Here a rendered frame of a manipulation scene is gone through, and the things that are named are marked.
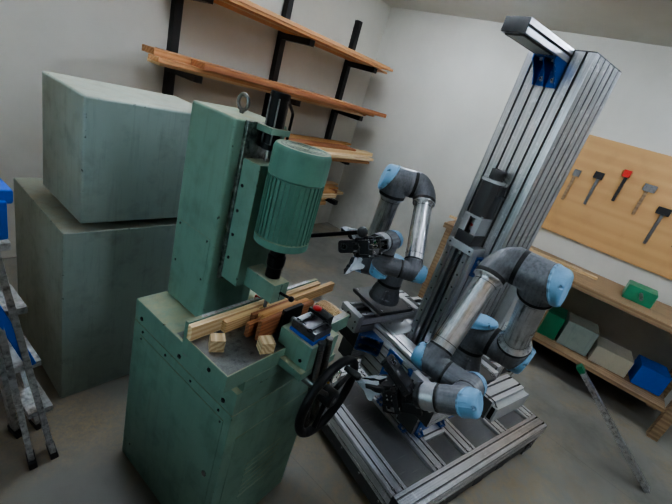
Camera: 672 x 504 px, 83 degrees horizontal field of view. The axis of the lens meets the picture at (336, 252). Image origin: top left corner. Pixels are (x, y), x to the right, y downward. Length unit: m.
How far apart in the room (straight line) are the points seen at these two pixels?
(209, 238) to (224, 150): 0.30
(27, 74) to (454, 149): 3.65
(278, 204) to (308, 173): 0.13
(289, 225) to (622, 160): 3.42
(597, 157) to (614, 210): 0.49
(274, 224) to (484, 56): 3.71
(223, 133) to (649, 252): 3.65
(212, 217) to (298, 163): 0.38
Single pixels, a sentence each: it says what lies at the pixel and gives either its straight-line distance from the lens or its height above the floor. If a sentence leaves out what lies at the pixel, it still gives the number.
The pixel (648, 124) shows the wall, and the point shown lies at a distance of 4.19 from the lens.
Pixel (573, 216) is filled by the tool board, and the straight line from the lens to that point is 4.17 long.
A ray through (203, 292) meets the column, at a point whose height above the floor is 0.92.
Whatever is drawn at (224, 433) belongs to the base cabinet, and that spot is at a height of 0.63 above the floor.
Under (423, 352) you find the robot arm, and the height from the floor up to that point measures 1.06.
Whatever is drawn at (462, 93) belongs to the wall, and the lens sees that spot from 4.55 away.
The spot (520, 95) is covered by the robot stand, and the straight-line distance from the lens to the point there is 1.76.
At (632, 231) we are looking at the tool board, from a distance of 4.15.
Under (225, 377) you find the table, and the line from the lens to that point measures 1.14.
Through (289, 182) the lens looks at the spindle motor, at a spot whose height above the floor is 1.41.
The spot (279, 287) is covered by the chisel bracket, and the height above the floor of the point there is 1.05.
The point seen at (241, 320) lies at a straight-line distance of 1.29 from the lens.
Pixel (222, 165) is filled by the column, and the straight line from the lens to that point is 1.25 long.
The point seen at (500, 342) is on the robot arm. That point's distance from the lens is 1.53.
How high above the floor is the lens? 1.67
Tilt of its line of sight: 22 degrees down
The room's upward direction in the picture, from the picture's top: 17 degrees clockwise
